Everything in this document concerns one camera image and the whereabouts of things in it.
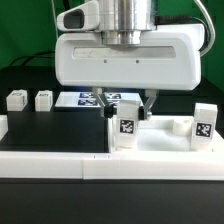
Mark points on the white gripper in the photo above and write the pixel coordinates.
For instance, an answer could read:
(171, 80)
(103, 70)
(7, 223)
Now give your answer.
(166, 58)

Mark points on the white square tabletop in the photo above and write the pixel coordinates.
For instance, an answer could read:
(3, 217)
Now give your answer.
(163, 133)

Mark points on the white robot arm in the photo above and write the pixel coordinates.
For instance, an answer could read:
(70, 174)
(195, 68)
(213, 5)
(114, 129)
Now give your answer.
(118, 44)

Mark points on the white marker plate with tags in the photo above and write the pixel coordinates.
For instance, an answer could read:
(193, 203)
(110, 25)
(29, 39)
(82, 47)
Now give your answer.
(87, 100)

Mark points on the white U-shaped obstacle fence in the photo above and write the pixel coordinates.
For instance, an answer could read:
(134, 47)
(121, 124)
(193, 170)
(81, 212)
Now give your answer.
(165, 165)

